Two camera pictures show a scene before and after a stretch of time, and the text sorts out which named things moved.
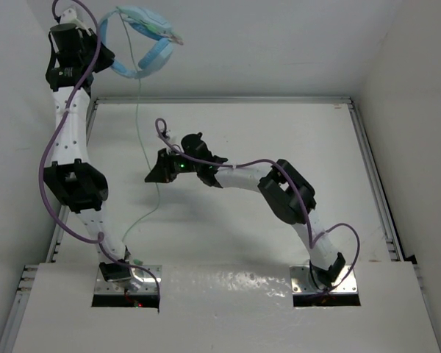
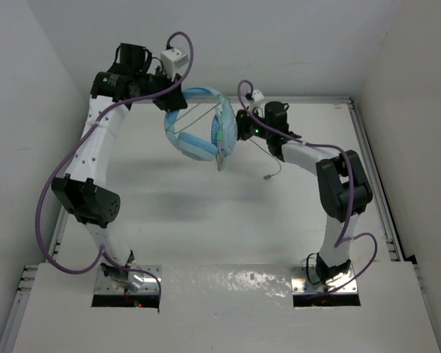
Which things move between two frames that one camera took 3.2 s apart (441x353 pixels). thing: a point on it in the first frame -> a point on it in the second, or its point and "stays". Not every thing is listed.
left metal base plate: [142, 279] stays
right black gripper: [163, 169] -> [242, 119]
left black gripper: [106, 57] -> [171, 101]
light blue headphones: [159, 51] -> [224, 126]
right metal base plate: [301, 284] stays
